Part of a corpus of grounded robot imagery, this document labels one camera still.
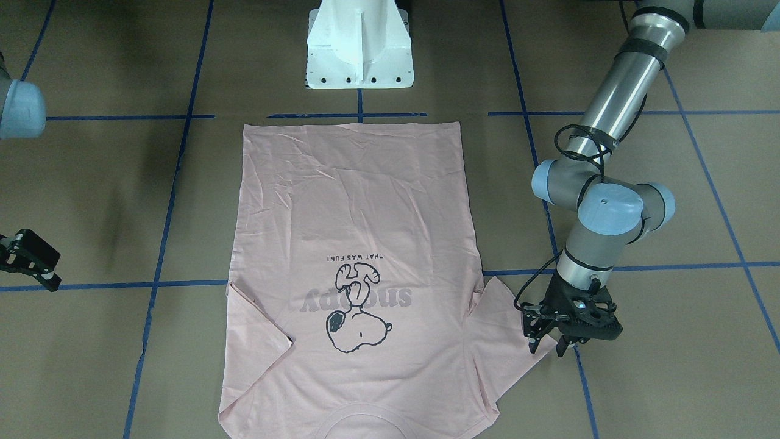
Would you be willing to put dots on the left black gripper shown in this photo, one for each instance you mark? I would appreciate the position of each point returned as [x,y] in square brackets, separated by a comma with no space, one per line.
[556,297]

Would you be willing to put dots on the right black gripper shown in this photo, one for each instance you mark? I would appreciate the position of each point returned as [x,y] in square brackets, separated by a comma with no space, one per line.
[30,252]

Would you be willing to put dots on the pink Snoopy t-shirt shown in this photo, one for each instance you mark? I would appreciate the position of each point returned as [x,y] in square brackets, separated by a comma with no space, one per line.
[356,301]

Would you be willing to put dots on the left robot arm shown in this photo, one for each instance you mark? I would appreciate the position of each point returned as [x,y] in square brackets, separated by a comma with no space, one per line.
[612,214]

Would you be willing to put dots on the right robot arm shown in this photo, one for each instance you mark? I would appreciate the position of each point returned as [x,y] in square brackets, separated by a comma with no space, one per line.
[24,116]

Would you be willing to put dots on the brown paper table cover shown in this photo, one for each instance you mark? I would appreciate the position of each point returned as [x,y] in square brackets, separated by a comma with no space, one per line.
[135,182]

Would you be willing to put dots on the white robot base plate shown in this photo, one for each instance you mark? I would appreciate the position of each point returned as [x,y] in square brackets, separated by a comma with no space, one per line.
[359,45]

